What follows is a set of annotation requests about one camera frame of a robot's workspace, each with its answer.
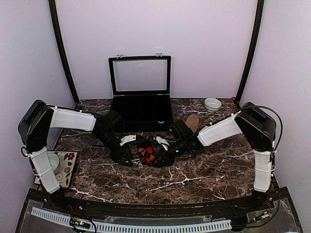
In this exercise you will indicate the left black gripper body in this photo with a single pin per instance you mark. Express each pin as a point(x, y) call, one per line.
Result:
point(114, 155)

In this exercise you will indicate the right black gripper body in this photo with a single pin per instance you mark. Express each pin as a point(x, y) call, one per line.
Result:
point(171, 159)

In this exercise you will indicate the argyle red orange black sock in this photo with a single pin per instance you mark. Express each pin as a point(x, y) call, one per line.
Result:
point(148, 153)

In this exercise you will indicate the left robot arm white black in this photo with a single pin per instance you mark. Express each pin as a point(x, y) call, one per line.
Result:
point(34, 130)

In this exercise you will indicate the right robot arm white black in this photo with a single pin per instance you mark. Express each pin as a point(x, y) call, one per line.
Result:
point(255, 123)

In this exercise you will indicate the tan brown sock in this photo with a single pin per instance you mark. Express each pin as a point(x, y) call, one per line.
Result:
point(193, 122)

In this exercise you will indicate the pale green bowl at back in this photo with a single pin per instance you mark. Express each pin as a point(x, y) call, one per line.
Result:
point(212, 104)

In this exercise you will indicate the floral patterned mat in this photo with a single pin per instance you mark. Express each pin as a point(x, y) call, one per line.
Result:
point(67, 164)

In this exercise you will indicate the pale green bowl on mat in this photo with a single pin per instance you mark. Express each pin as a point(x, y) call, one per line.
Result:
point(54, 161)

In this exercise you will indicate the black display case glass lid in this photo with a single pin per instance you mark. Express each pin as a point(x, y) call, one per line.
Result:
point(141, 92)

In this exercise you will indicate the green circuit board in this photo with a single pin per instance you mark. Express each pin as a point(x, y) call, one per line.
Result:
point(79, 223)

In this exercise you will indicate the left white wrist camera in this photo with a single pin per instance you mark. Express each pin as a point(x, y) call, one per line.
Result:
point(127, 139)

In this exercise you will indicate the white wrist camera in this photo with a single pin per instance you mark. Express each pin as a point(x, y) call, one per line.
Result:
point(163, 142)
point(127, 139)

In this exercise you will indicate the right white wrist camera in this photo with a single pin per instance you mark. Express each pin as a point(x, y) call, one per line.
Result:
point(163, 142)

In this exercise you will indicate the black front rail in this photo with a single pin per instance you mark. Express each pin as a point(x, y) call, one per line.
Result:
point(223, 208)

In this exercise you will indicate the white slotted cable duct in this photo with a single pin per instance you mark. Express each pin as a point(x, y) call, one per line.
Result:
point(127, 225)

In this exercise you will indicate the right black frame post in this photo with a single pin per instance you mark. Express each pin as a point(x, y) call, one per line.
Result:
point(251, 51)

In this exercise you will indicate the black frame post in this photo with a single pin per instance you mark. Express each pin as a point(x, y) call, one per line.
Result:
point(251, 51)
point(61, 50)

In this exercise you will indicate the left black frame post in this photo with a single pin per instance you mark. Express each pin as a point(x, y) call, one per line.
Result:
point(61, 50)

